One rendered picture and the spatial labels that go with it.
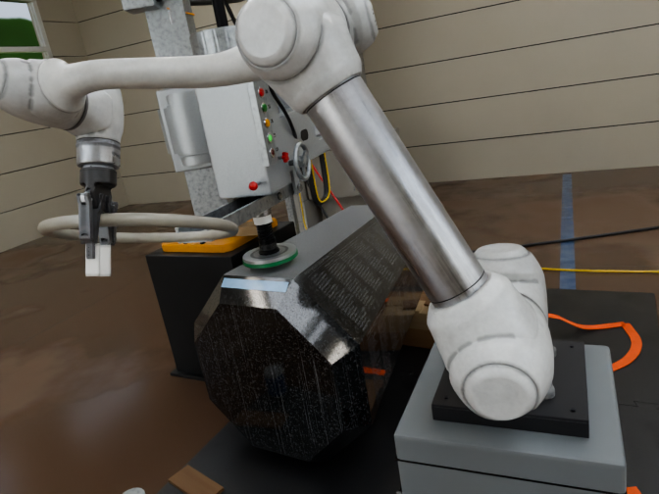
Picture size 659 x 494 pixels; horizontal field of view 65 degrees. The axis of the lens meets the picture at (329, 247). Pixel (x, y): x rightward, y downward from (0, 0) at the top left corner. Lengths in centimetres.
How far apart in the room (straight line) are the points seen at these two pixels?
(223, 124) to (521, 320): 133
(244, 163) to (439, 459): 121
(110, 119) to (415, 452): 93
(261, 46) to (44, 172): 815
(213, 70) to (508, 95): 589
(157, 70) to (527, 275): 78
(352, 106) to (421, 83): 616
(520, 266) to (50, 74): 93
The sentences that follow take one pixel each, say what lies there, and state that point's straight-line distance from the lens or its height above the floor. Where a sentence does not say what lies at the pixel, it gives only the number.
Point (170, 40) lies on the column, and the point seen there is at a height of 178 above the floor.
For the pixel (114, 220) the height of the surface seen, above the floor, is 126.
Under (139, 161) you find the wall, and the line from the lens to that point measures 942.
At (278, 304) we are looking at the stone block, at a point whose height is 75.
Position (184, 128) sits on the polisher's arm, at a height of 136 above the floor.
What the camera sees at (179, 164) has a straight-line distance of 282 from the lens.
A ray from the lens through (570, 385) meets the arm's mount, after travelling 114.
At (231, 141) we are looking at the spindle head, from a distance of 189.
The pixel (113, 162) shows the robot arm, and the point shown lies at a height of 138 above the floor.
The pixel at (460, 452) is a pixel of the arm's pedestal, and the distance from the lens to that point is 107.
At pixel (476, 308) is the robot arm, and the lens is 82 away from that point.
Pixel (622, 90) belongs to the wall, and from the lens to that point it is 679.
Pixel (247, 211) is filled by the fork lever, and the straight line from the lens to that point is 180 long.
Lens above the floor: 146
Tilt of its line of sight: 17 degrees down
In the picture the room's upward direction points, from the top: 10 degrees counter-clockwise
